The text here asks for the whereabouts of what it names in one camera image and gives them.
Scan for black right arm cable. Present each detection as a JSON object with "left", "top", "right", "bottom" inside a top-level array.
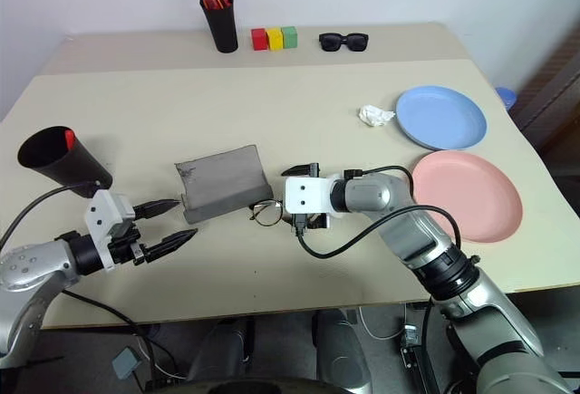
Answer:
[{"left": 294, "top": 165, "right": 462, "bottom": 260}]

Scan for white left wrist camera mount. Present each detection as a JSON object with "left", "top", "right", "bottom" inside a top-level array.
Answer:
[{"left": 84, "top": 189, "right": 137, "bottom": 274}]

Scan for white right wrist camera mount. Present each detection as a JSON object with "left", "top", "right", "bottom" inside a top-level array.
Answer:
[{"left": 284, "top": 176, "right": 342, "bottom": 222}]

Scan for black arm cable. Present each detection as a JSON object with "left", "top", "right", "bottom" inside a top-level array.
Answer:
[
  {"left": 294, "top": 165, "right": 462, "bottom": 260},
  {"left": 0, "top": 180, "right": 103, "bottom": 251}
]

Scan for black metal stand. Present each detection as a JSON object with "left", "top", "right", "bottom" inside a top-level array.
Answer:
[{"left": 400, "top": 302, "right": 440, "bottom": 394}]

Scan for crumpled white tissue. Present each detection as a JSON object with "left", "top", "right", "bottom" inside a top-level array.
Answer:
[{"left": 357, "top": 104, "right": 397, "bottom": 129}]

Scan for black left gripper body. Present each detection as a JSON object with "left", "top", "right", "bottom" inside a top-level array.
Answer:
[{"left": 108, "top": 225, "right": 149, "bottom": 267}]

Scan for pink plate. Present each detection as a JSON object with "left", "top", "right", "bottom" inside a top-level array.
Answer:
[{"left": 411, "top": 149, "right": 524, "bottom": 245}]

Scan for yellow block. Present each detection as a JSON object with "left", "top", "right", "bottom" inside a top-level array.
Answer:
[{"left": 265, "top": 27, "right": 285, "bottom": 52}]

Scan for empty-looking black cup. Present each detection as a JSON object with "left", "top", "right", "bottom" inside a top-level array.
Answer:
[{"left": 16, "top": 125, "right": 114, "bottom": 198}]

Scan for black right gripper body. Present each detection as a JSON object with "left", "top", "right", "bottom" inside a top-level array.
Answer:
[{"left": 289, "top": 212, "right": 331, "bottom": 235}]

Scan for grey-blue small box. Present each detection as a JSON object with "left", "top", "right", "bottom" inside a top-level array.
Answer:
[{"left": 111, "top": 347, "right": 140, "bottom": 380}]

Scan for black floor cable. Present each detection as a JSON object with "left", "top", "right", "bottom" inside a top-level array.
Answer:
[{"left": 61, "top": 289, "right": 183, "bottom": 380}]

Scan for blue plate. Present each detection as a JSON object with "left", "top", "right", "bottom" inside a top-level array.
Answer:
[{"left": 394, "top": 84, "right": 489, "bottom": 151}]

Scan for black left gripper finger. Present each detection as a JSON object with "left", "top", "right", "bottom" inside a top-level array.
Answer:
[
  {"left": 133, "top": 198, "right": 183, "bottom": 221},
  {"left": 143, "top": 227, "right": 199, "bottom": 264}
]

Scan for dark rounded shape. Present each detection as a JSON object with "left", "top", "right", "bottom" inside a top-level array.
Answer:
[
  {"left": 184, "top": 316, "right": 256, "bottom": 382},
  {"left": 314, "top": 307, "right": 372, "bottom": 394}
]

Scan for black cup full of markers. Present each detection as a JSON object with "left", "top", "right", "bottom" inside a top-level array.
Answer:
[{"left": 200, "top": 0, "right": 239, "bottom": 54}]

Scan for brown wooden furniture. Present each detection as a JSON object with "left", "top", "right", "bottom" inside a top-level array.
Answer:
[{"left": 510, "top": 26, "right": 580, "bottom": 178}]

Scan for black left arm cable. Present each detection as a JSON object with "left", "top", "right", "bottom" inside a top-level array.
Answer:
[{"left": 0, "top": 180, "right": 103, "bottom": 251}]

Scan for thin-framed clear glasses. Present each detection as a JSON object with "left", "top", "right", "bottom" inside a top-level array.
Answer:
[{"left": 247, "top": 199, "right": 287, "bottom": 228}]

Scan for grey glasses case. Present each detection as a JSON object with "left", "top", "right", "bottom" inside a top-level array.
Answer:
[{"left": 174, "top": 143, "right": 276, "bottom": 226}]

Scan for green block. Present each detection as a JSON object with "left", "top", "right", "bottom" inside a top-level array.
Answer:
[{"left": 280, "top": 25, "right": 299, "bottom": 50}]

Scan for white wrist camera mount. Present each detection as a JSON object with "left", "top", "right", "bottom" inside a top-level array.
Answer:
[
  {"left": 84, "top": 189, "right": 137, "bottom": 274},
  {"left": 284, "top": 176, "right": 342, "bottom": 222}
]

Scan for white floor cable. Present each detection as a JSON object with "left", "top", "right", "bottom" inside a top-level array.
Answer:
[{"left": 359, "top": 304, "right": 408, "bottom": 341}]

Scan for blue round lid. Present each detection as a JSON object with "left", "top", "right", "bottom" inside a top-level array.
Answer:
[{"left": 494, "top": 86, "right": 518, "bottom": 111}]

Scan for black sunglasses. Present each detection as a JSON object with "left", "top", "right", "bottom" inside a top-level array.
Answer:
[{"left": 318, "top": 32, "right": 370, "bottom": 54}]

